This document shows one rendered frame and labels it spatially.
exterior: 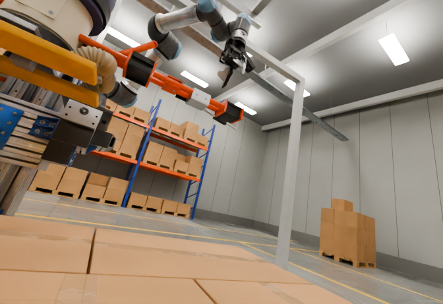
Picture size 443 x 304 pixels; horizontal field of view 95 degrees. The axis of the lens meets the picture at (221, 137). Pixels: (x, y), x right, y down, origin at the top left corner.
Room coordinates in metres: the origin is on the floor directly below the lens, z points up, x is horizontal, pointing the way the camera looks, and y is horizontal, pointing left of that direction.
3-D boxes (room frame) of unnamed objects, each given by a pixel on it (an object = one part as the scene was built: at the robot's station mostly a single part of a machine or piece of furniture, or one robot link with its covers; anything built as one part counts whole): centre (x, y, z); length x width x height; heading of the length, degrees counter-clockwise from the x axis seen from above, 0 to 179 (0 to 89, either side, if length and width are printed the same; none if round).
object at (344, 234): (6.38, -4.30, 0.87); 1.20 x 1.01 x 1.74; 122
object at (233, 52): (0.73, 0.03, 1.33); 0.09 x 0.08 x 0.12; 119
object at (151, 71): (0.58, 0.31, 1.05); 0.10 x 0.08 x 0.06; 26
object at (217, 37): (0.77, 0.11, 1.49); 0.11 x 0.11 x 0.08; 57
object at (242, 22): (0.74, 0.02, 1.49); 0.09 x 0.08 x 0.11; 57
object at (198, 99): (0.67, 0.11, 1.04); 0.07 x 0.07 x 0.04; 26
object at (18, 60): (0.47, 0.53, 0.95); 0.04 x 0.04 x 0.05; 26
